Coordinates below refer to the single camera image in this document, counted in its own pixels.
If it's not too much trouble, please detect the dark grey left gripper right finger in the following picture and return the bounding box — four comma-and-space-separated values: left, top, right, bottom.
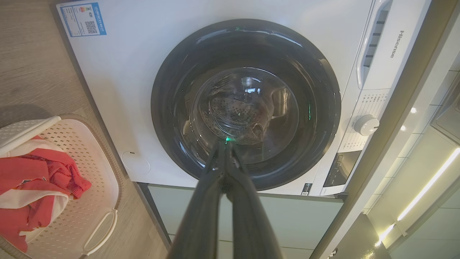
226, 141, 283, 259

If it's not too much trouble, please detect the round white filter cover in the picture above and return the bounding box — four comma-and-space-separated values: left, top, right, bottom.
121, 151, 151, 176

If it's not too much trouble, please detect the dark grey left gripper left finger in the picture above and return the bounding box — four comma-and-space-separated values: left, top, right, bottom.
167, 140, 227, 259

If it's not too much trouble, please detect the white detergent drawer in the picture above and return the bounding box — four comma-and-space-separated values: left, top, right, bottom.
356, 0, 432, 91

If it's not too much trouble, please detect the warm LED light strip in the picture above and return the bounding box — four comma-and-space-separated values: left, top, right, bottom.
374, 147, 460, 249

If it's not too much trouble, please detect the dark round glass washer door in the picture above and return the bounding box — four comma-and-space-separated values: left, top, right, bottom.
151, 19, 342, 191

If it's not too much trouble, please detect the white round washer dial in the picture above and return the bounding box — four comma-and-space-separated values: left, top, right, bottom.
354, 114, 380, 137

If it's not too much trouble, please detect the pale green cabinet door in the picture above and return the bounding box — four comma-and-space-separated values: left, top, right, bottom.
138, 183, 344, 259

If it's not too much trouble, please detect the grey countertop edge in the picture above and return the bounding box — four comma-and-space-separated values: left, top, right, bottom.
311, 0, 460, 259

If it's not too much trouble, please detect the white perforated laundry basket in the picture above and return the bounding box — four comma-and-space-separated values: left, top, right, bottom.
0, 114, 125, 259

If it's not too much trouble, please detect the black washer display panel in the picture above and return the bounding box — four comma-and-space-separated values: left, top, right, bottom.
322, 150, 362, 188

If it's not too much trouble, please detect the red and white garment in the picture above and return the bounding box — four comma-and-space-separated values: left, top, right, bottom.
0, 136, 92, 253

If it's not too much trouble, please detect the white front-load washing machine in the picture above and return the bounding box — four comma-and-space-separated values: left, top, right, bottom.
56, 0, 432, 197

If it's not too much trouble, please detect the blue energy label sticker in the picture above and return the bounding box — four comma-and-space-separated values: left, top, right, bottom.
59, 3, 107, 38

